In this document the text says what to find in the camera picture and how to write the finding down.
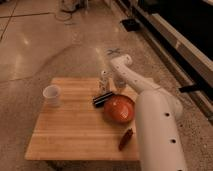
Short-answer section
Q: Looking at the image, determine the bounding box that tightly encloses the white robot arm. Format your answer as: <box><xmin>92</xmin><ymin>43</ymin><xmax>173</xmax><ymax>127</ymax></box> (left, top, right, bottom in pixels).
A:
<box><xmin>110</xmin><ymin>54</ymin><xmax>188</xmax><ymax>171</ymax></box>

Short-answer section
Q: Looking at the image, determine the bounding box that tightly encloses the small white bottle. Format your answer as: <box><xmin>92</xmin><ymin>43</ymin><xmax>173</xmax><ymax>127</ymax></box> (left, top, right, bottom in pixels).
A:
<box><xmin>99</xmin><ymin>70</ymin><xmax>110</xmax><ymax>94</ymax></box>

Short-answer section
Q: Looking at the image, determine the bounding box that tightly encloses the red chili pepper toy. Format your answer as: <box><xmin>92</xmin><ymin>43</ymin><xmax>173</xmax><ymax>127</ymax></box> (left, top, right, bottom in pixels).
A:
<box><xmin>118</xmin><ymin>129</ymin><xmax>133</xmax><ymax>150</ymax></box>

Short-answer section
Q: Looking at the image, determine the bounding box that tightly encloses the black floor box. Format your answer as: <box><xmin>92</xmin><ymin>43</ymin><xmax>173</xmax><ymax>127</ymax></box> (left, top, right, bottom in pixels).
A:
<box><xmin>120</xmin><ymin>19</ymin><xmax>140</xmax><ymax>32</ymax></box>

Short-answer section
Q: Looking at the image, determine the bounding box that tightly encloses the wooden table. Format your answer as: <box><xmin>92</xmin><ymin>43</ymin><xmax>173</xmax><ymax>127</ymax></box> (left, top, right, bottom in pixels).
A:
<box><xmin>25</xmin><ymin>78</ymin><xmax>139</xmax><ymax>161</ymax></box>

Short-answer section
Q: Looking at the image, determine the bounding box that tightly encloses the white plastic cup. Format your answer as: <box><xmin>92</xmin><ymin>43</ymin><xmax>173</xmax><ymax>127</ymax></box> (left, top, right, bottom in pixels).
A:
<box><xmin>43</xmin><ymin>85</ymin><xmax>61</xmax><ymax>107</ymax></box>

